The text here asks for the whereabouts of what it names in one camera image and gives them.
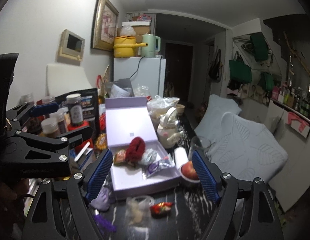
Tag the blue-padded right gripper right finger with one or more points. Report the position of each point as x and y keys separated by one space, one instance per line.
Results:
x=206 y=178

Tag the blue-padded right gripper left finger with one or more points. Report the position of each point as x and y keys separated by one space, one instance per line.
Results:
x=96 y=173

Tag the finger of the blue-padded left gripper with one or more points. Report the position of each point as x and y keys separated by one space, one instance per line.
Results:
x=45 y=109
x=77 y=136

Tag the purple embroidered drawstring pouch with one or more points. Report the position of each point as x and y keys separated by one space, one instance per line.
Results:
x=104 y=199

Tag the red fluffy soft object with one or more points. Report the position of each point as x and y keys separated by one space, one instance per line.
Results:
x=135 y=150

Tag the clear plastic bag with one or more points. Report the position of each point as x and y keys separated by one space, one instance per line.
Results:
x=138 y=211

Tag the red gold candy packet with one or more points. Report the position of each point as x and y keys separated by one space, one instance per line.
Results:
x=161 y=209

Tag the red apple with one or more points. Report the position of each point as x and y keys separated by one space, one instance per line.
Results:
x=188 y=171

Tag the waffle snack packet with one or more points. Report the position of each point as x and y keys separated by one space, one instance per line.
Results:
x=101 y=142

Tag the dark jar white lid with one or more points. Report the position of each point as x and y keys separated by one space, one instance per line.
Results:
x=75 y=109

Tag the floral wrapped snack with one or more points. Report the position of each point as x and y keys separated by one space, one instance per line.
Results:
x=120 y=157

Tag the clear drinking glass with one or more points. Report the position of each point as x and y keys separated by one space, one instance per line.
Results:
x=203 y=144

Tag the purple snack packet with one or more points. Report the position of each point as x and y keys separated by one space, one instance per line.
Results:
x=162 y=164

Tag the light blue leaf cushion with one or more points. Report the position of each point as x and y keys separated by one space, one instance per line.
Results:
x=243 y=148

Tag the open lavender gift box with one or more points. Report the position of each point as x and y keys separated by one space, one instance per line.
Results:
x=140 y=163

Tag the white ceramic teapot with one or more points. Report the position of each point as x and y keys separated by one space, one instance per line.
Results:
x=168 y=129

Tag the white plastic bag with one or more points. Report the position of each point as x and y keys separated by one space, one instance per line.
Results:
x=159 y=106

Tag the white mini fridge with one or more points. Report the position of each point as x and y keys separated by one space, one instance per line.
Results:
x=146 y=71

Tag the yellow pot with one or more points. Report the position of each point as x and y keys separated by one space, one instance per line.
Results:
x=126 y=46

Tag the gold framed picture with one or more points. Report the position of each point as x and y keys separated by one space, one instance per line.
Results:
x=105 y=25

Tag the green tote bag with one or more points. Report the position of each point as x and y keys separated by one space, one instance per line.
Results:
x=239 y=70

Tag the green electric kettle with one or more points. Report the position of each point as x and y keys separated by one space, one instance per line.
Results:
x=153 y=45

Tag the small beige wall frame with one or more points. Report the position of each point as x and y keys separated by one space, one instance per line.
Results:
x=71 y=46

